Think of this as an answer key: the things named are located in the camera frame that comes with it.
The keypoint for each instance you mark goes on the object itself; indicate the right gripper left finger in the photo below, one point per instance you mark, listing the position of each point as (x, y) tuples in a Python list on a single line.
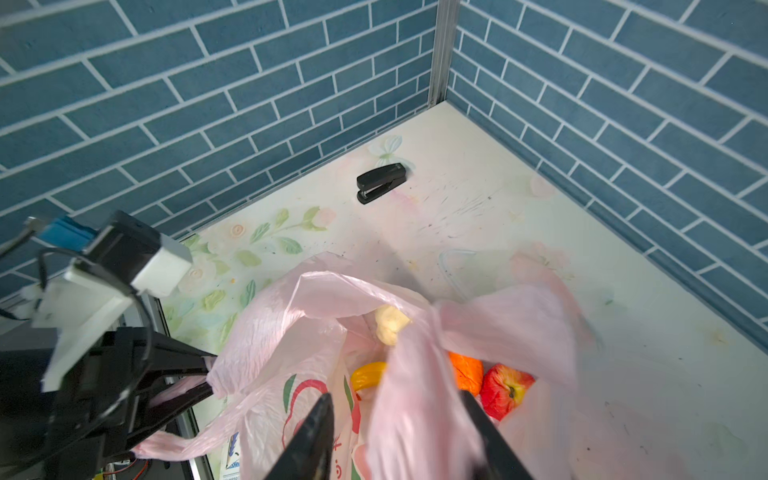
[(308, 455)]

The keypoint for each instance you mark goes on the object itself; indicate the black stapler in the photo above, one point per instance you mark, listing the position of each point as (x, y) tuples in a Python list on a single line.
[(375, 183)]

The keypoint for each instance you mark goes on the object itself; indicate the yellow fake banana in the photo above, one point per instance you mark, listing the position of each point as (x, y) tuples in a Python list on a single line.
[(367, 376)]

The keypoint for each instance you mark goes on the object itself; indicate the cream fake fruit in bag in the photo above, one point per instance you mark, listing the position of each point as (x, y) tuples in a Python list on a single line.
[(390, 321)]

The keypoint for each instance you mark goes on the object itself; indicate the pink plastic bag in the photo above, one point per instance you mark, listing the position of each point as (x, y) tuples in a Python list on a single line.
[(307, 332)]

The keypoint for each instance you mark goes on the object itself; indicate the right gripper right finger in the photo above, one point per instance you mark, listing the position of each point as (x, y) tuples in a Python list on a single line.
[(499, 462)]

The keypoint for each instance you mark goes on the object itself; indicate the red fake apple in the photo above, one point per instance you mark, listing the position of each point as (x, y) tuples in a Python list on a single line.
[(503, 390)]

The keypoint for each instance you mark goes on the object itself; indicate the orange fake tangerine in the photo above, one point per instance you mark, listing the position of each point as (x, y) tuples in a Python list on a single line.
[(468, 373)]

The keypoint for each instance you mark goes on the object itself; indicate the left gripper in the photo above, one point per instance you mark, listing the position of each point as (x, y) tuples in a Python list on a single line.
[(94, 412)]

